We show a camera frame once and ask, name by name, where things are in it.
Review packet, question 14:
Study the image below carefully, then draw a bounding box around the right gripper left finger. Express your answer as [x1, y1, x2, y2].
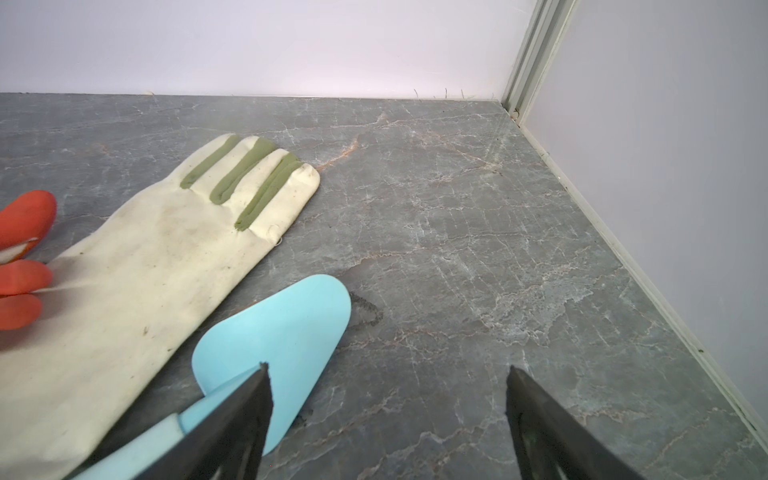
[138, 363, 273, 479]

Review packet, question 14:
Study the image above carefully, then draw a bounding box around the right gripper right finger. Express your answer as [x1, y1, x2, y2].
[506, 366, 641, 480]

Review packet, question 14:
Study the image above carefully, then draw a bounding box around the teal garden trowel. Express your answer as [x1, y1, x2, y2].
[78, 274, 351, 479]

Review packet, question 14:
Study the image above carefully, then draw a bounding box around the beige cloth glove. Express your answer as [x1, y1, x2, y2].
[1, 134, 320, 479]

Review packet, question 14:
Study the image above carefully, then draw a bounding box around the red rubber glove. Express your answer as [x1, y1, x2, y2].
[1, 190, 57, 331]

